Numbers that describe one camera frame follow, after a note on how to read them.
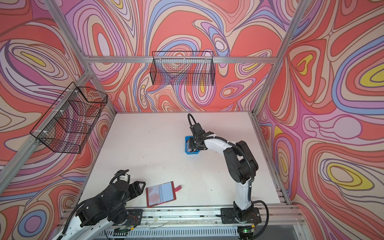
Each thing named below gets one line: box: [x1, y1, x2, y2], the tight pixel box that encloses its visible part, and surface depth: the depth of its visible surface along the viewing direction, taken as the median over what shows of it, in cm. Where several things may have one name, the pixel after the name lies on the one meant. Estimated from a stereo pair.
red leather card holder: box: [145, 181, 182, 208], surface depth 82 cm
